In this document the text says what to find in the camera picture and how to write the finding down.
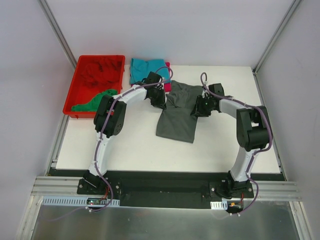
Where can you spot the grey t shirt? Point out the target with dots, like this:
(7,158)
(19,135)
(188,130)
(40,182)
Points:
(176,121)

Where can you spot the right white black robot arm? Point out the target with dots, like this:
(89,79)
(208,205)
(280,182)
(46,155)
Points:
(253,134)

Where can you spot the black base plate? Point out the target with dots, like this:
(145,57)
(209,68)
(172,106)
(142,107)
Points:
(158,189)

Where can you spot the left white cable duct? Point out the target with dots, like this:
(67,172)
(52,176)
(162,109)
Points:
(73,201)

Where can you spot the right aluminium frame post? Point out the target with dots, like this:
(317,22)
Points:
(293,7)

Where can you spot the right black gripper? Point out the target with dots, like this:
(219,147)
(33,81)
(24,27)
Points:
(199,109)

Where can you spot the folded magenta t shirt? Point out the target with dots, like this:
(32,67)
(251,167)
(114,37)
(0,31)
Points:
(167,85)

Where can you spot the green t shirt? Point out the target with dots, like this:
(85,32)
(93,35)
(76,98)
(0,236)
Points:
(93,104)

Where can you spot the aluminium rail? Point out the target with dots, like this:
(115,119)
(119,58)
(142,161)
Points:
(53,157)
(266,99)

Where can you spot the folded teal t shirt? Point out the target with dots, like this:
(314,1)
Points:
(140,68)

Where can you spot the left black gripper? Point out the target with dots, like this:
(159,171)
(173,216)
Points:
(159,99)

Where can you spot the right aluminium rail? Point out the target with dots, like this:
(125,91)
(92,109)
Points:
(266,99)

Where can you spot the aluminium frame post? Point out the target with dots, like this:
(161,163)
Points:
(57,31)
(293,7)

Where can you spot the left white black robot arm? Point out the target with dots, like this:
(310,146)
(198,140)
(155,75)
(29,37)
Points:
(109,121)

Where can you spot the left aluminium frame post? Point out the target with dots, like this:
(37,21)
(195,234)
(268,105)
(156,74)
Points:
(57,31)

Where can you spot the red t shirt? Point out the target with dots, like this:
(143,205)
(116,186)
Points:
(101,71)

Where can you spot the red plastic bin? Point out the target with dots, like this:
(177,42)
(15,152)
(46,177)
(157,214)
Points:
(80,94)

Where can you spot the left aluminium rail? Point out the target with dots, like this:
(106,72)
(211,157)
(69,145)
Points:
(53,157)

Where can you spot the white cable duct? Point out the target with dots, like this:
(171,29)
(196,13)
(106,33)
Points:
(73,201)
(219,205)

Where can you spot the right white cable duct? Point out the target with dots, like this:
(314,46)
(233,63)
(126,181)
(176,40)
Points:
(219,205)

